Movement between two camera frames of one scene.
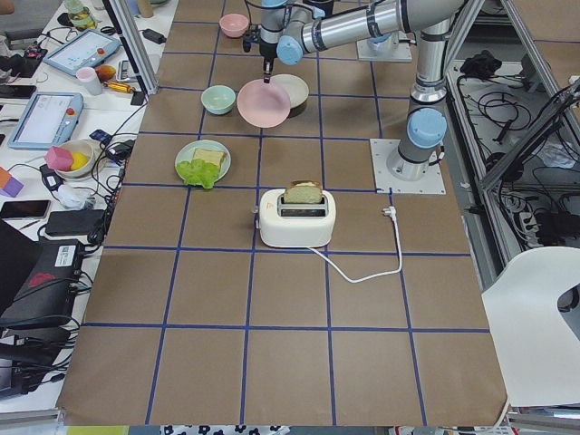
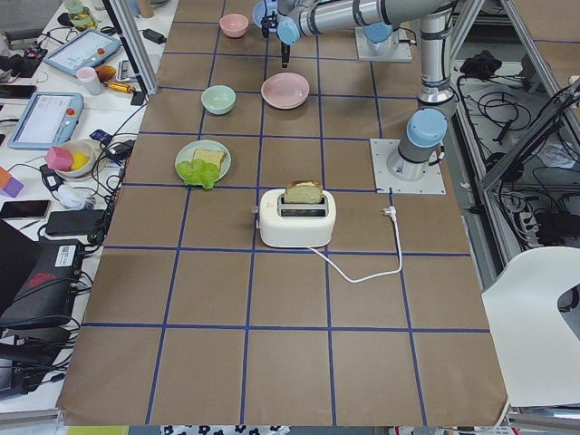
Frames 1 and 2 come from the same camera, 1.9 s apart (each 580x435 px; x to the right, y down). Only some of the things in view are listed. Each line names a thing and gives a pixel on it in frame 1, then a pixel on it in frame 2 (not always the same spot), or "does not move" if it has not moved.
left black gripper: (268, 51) → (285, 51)
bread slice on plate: (209, 156) does not move
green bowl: (218, 100) does not move
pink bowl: (234, 25) does not move
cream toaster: (296, 225) does not move
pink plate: (263, 105) → (285, 90)
